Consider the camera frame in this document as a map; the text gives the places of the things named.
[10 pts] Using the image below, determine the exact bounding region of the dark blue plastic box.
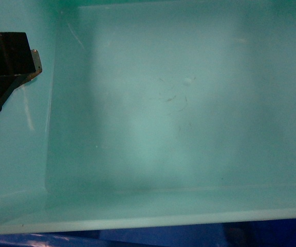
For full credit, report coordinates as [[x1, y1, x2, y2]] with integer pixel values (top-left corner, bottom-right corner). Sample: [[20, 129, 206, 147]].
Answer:
[[0, 219, 296, 246]]

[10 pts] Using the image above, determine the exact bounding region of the teal plastic storage box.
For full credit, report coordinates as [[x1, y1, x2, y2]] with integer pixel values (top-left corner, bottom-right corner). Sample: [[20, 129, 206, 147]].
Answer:
[[0, 1, 296, 234]]

